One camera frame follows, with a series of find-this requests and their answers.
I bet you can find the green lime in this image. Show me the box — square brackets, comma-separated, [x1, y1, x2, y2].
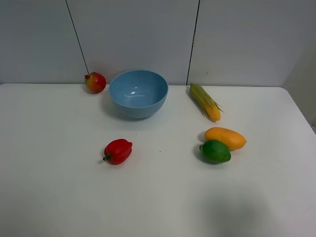
[199, 140, 231, 164]

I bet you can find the corn cob with husk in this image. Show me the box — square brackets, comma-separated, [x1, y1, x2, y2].
[189, 83, 222, 122]

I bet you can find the red bell pepper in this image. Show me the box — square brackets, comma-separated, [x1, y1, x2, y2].
[103, 139, 132, 165]

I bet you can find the red yellow pomegranate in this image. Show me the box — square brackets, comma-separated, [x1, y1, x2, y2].
[84, 72, 107, 94]

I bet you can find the orange yellow mango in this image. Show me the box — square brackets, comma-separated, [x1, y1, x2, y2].
[205, 127, 246, 150]

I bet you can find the light blue bowl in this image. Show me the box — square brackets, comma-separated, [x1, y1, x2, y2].
[108, 70, 169, 119]

